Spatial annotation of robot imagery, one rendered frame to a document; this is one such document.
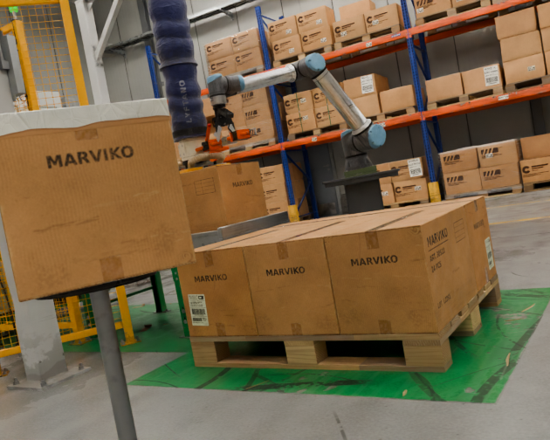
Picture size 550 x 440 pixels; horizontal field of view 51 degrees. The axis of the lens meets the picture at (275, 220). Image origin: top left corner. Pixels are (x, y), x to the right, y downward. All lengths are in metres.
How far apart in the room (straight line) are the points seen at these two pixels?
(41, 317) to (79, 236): 1.89
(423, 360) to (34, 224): 1.47
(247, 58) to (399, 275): 9.70
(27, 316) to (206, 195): 1.13
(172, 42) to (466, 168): 7.24
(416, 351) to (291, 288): 0.56
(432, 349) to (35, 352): 1.96
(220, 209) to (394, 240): 1.39
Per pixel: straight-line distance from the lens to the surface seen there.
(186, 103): 3.59
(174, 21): 3.70
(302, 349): 2.47
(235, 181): 3.39
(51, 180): 1.36
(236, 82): 3.37
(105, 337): 1.67
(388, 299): 2.24
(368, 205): 3.89
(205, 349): 2.78
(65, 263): 1.36
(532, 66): 10.15
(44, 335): 3.24
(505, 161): 10.08
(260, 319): 2.54
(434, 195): 10.21
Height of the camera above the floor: 0.76
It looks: 3 degrees down
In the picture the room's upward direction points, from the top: 10 degrees counter-clockwise
